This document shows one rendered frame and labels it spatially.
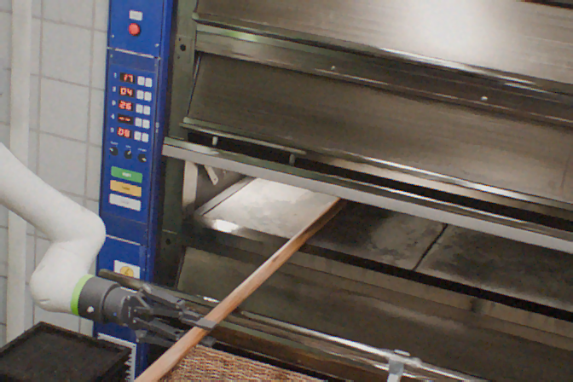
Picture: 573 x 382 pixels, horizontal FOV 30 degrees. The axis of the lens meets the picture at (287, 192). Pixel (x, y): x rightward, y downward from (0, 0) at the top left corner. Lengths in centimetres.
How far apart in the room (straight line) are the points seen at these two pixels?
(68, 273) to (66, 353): 57
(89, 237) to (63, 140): 60
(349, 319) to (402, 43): 72
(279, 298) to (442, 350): 44
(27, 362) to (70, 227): 59
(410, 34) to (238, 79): 46
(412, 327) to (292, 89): 65
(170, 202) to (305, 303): 43
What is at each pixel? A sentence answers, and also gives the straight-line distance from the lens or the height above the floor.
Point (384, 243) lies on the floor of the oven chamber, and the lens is 278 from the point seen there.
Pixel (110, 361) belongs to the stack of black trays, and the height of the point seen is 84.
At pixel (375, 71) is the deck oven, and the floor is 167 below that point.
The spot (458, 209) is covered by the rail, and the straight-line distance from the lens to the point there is 235.
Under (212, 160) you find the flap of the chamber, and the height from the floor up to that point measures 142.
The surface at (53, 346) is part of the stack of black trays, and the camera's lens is 288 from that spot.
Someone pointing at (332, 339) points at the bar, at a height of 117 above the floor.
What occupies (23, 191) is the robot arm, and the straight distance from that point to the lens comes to 224.
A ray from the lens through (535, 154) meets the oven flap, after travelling 244.
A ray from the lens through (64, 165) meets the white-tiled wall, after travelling 292.
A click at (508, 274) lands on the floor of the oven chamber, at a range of 273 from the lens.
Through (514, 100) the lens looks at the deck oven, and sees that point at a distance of 241.
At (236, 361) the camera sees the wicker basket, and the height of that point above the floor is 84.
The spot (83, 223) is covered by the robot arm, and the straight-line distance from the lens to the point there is 233.
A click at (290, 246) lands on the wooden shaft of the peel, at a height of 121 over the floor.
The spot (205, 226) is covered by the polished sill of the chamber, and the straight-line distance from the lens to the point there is 275.
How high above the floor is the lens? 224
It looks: 20 degrees down
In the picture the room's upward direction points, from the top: 7 degrees clockwise
